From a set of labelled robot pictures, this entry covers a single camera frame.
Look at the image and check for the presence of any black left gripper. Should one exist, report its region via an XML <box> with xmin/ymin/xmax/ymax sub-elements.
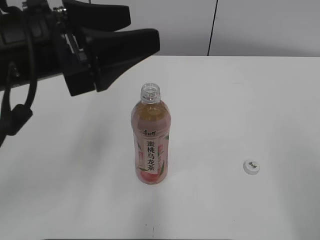
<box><xmin>24</xmin><ymin>0</ymin><xmax>160</xmax><ymax>96</ymax></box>

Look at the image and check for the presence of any peach oolong tea bottle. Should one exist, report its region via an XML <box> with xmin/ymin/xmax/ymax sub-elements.
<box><xmin>131</xmin><ymin>83</ymin><xmax>171</xmax><ymax>185</ymax></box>

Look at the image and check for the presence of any white bottle cap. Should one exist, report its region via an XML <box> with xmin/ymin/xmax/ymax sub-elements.
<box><xmin>243</xmin><ymin>159</ymin><xmax>260</xmax><ymax>176</ymax></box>

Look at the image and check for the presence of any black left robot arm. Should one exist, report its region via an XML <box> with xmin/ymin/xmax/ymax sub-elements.
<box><xmin>0</xmin><ymin>0</ymin><xmax>160</xmax><ymax>96</ymax></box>

